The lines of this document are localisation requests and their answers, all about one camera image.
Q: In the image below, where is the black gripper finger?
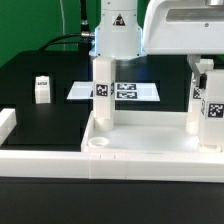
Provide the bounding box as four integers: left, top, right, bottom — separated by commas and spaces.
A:
187, 54, 208, 90

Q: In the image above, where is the white desk top tray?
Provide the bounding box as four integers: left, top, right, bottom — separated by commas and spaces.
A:
81, 110, 224, 153

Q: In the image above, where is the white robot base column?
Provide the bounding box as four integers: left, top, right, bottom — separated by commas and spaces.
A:
90, 0, 146, 60

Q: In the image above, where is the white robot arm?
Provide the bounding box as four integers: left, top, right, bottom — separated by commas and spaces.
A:
142, 0, 224, 86

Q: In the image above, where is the fiducial marker sheet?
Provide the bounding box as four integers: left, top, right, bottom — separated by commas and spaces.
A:
67, 82, 160, 102

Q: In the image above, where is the white U-shaped boundary fence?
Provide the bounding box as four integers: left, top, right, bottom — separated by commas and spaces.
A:
0, 108, 224, 184

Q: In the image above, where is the black cable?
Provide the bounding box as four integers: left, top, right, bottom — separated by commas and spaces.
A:
38, 0, 98, 52

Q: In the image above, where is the white cable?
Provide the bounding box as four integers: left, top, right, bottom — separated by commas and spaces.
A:
59, 0, 65, 35

